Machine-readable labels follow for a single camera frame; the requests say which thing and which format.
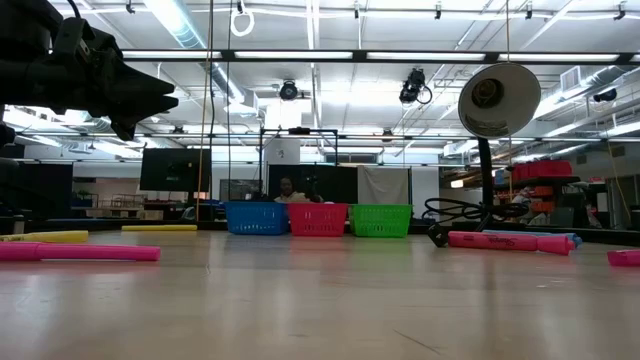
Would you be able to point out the red plastic basket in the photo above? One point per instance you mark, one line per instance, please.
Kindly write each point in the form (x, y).
(317, 220)

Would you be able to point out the black aluminium rig frame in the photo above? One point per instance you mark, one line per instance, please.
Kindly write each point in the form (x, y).
(360, 56)

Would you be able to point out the green plastic basket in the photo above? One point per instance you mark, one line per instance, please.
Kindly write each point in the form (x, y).
(381, 221)

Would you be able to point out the yellow marker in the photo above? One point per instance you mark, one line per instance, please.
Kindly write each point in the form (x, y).
(55, 236)
(160, 228)

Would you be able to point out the red marker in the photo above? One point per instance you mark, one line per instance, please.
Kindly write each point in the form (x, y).
(500, 242)

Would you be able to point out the person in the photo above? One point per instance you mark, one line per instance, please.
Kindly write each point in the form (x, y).
(289, 192)

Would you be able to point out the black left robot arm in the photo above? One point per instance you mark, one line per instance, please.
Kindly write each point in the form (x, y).
(25, 75)

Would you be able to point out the black overhead camera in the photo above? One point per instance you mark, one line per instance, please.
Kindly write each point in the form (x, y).
(412, 85)
(288, 91)

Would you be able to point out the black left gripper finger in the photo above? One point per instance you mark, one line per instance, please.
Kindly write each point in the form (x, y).
(145, 112)
(135, 85)

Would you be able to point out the red storage bins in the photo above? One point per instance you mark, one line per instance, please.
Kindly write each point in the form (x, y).
(542, 170)

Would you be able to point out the blue plastic basket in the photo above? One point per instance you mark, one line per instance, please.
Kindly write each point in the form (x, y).
(256, 219)

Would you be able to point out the pink clip marker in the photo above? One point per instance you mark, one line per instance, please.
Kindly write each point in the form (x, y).
(625, 258)
(90, 252)

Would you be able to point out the blue marker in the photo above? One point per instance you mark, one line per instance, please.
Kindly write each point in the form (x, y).
(578, 241)

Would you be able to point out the black rectangular frame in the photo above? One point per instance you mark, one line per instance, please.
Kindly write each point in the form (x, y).
(300, 131)

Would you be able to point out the black partition panel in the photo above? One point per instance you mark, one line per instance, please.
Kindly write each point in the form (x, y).
(45, 190)
(340, 185)

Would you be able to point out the black wall monitor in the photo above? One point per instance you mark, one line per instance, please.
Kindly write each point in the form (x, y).
(175, 170)

